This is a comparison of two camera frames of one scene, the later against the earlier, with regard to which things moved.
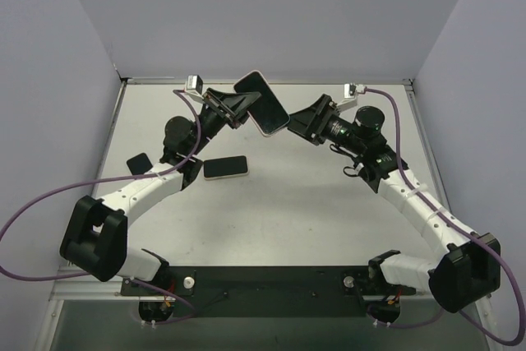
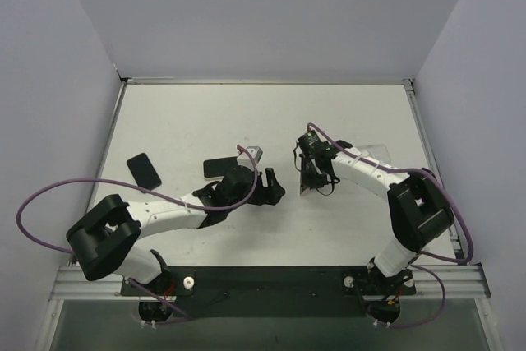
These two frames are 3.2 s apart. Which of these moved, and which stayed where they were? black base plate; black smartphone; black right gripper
Moved: black right gripper
Stayed: black base plate; black smartphone
